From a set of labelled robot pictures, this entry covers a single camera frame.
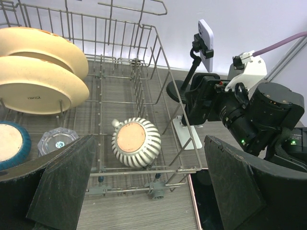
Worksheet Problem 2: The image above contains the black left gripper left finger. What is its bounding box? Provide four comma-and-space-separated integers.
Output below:
0, 135, 97, 230

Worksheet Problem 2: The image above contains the black phone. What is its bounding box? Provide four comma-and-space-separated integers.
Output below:
185, 73, 220, 126

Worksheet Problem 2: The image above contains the white folding phone stand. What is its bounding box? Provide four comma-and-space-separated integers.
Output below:
172, 115, 202, 150

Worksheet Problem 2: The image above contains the front cream plate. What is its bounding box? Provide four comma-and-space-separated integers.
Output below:
0, 56, 90, 115

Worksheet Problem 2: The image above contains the pink case phone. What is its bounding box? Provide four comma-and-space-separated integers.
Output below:
188, 168, 224, 230

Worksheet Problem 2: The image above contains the grey wire dish rack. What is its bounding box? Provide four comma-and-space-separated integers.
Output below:
0, 0, 201, 199

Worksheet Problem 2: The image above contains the clear glass cup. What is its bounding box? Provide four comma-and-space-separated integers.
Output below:
37, 127, 79, 157

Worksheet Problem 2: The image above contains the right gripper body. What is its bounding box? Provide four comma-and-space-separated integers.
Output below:
184, 79, 240, 125

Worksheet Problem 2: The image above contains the blue ceramic mug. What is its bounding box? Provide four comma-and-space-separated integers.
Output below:
0, 121, 32, 171

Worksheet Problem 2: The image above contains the rear cream plate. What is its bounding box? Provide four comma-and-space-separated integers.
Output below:
0, 27, 89, 80

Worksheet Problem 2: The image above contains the lavender phone on stand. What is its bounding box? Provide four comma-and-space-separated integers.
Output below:
198, 19, 214, 72

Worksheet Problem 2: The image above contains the black gooseneck phone stand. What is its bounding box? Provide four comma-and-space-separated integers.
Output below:
166, 34, 214, 104

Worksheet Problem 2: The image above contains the cream plate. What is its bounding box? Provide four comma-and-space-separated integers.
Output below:
0, 56, 90, 115
0, 27, 89, 80

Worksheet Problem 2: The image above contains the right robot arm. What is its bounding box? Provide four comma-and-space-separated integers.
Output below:
183, 74, 307, 230

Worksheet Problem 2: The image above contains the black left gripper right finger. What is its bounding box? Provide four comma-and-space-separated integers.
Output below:
204, 135, 307, 230

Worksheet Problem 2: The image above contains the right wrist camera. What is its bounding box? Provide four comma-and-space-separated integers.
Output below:
225, 50, 267, 92

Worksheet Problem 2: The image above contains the striped ceramic teapot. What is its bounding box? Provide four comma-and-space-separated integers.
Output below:
111, 117, 162, 168

